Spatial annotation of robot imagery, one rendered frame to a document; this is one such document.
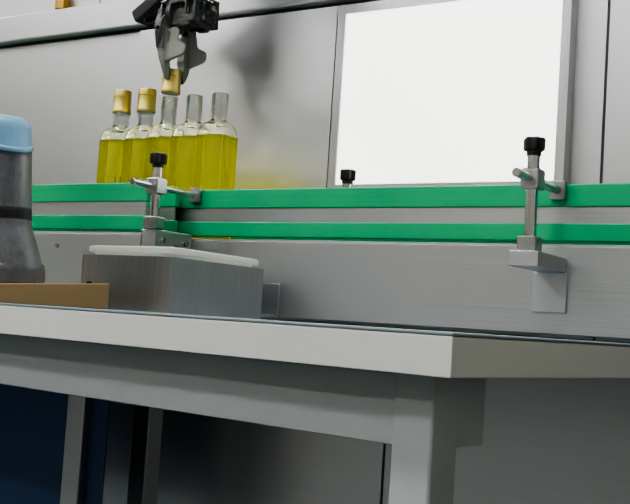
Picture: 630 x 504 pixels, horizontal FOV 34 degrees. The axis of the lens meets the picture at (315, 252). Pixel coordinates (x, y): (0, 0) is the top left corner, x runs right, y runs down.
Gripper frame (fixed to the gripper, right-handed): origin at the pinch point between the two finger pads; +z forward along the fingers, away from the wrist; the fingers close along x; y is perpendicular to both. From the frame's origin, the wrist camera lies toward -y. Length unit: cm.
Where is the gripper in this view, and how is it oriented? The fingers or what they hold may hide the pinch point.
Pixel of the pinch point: (171, 74)
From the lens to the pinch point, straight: 193.1
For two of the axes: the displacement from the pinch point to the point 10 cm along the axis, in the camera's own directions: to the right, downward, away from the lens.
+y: 8.4, 0.2, -5.4
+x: 5.4, 0.9, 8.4
